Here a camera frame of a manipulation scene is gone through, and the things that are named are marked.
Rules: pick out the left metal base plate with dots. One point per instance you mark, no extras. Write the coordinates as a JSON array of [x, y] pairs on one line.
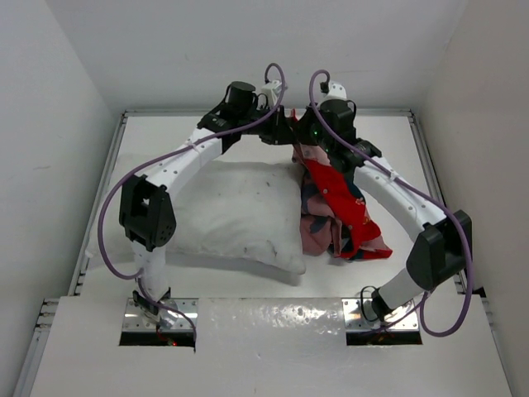
[[136, 319]]

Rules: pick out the aluminium table frame rail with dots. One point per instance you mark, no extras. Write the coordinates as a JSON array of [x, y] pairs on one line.
[[428, 167]]

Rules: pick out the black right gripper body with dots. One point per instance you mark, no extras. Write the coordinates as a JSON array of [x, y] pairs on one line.
[[307, 134]]

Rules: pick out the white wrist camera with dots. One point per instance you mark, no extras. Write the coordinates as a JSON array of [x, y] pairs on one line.
[[333, 90], [273, 92]]

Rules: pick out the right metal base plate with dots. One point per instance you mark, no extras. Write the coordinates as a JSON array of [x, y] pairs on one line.
[[360, 317]]

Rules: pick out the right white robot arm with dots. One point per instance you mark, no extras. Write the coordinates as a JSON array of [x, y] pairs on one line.
[[339, 170]]

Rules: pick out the white pillow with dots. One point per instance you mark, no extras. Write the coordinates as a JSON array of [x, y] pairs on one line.
[[241, 211]]

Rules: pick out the red patterned pillowcase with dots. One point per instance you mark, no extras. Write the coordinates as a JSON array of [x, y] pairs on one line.
[[334, 216]]

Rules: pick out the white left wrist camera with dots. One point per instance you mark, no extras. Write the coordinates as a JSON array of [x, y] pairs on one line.
[[273, 92]]

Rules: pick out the metal base plate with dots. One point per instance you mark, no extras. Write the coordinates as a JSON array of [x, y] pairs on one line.
[[360, 317], [136, 319]]

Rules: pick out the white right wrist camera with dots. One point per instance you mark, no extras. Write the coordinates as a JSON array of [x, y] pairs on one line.
[[333, 90]]

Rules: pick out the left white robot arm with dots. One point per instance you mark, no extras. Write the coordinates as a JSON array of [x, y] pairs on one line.
[[146, 209]]

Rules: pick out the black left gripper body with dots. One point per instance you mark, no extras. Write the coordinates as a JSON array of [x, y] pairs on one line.
[[268, 129]]

